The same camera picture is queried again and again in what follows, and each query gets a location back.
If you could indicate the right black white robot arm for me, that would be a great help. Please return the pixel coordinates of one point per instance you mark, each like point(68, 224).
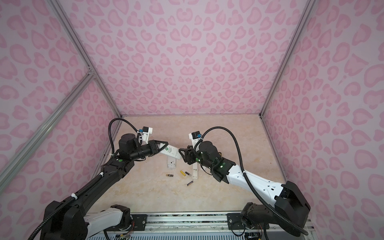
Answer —
point(280, 204)

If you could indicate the aluminium diagonal frame bar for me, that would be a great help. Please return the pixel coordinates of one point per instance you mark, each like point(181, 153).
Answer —
point(19, 160)

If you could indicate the slim white remote control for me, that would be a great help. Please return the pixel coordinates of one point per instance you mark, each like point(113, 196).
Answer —
point(195, 171)

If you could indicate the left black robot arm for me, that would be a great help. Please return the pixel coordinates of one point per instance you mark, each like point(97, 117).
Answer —
point(70, 220)

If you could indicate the white remote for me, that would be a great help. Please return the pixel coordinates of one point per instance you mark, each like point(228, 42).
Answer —
point(171, 151)

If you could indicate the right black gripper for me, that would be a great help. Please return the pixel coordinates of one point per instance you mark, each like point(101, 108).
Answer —
point(189, 154)

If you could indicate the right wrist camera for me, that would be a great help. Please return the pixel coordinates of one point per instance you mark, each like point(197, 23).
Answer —
point(196, 138)

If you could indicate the aluminium front rail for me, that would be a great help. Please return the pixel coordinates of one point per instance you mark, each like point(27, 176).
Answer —
point(176, 226)

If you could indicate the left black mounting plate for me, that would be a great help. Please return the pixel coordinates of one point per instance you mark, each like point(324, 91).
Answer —
point(136, 222)

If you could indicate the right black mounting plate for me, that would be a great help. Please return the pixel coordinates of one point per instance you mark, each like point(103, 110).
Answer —
point(234, 221)

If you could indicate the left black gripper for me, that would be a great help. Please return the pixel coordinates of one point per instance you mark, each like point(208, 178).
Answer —
point(154, 147)

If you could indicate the black mounting plate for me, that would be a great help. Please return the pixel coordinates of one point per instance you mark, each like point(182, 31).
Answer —
point(234, 221)
point(136, 222)

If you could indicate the white remote angled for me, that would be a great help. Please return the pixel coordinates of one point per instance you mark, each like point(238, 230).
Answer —
point(171, 163)

